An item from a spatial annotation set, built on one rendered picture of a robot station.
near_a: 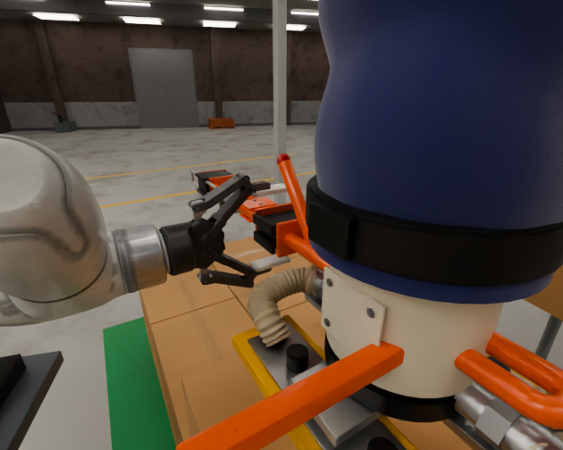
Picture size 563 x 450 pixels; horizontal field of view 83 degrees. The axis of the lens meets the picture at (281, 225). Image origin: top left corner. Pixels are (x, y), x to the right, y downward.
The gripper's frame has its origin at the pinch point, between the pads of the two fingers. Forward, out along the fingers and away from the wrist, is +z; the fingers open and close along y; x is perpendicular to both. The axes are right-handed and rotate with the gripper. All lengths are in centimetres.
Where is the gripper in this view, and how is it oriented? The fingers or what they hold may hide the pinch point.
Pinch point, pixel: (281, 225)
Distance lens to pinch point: 56.0
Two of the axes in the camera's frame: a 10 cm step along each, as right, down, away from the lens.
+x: 5.1, 3.3, -7.9
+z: 8.6, -2.0, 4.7
